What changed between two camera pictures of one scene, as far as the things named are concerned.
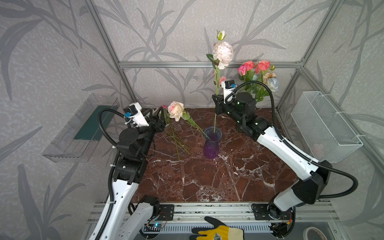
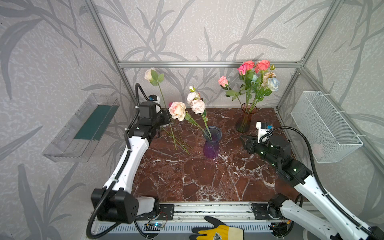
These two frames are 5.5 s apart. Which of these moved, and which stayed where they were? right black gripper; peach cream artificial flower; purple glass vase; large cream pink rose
Moved: right black gripper
Stayed: purple glass vase; peach cream artificial flower; large cream pink rose
